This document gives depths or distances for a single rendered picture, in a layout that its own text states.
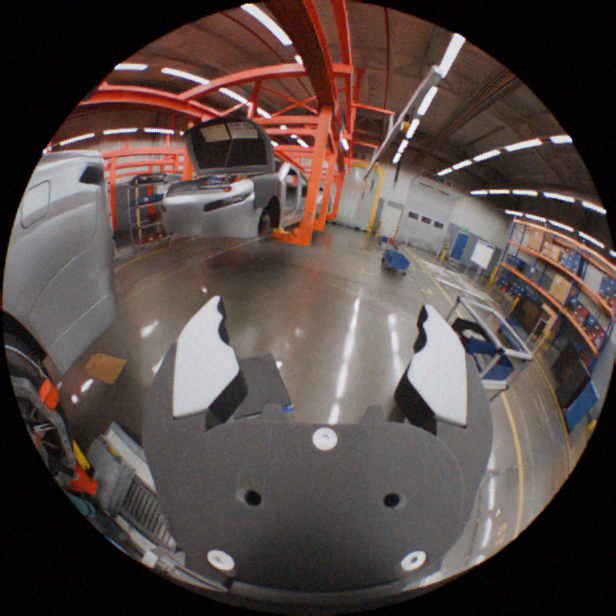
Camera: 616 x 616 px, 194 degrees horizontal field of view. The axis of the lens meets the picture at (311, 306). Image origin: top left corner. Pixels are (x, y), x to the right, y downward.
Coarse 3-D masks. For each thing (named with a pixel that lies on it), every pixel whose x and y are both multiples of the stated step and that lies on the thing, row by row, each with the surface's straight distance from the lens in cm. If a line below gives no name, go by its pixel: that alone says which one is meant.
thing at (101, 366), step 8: (96, 360) 243; (104, 360) 234; (112, 360) 226; (120, 360) 219; (88, 368) 242; (96, 368) 234; (104, 368) 226; (112, 368) 218; (120, 368) 210; (96, 376) 227; (104, 376) 218; (112, 376) 210
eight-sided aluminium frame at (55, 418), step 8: (16, 384) 94; (24, 384) 94; (32, 384) 98; (16, 392) 94; (24, 392) 93; (32, 392) 93; (32, 400) 95; (40, 400) 96; (40, 408) 97; (48, 416) 99; (56, 416) 101; (56, 424) 102; (64, 432) 105; (64, 440) 108; (64, 448) 116; (64, 456) 121; (72, 456) 114; (64, 464) 122; (72, 464) 117; (56, 480) 129; (64, 480) 123; (64, 488) 127
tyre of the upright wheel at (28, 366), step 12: (12, 336) 116; (24, 348) 111; (12, 360) 98; (24, 360) 100; (36, 360) 113; (12, 372) 100; (24, 372) 99; (36, 372) 101; (36, 384) 102; (60, 408) 109; (72, 444) 121
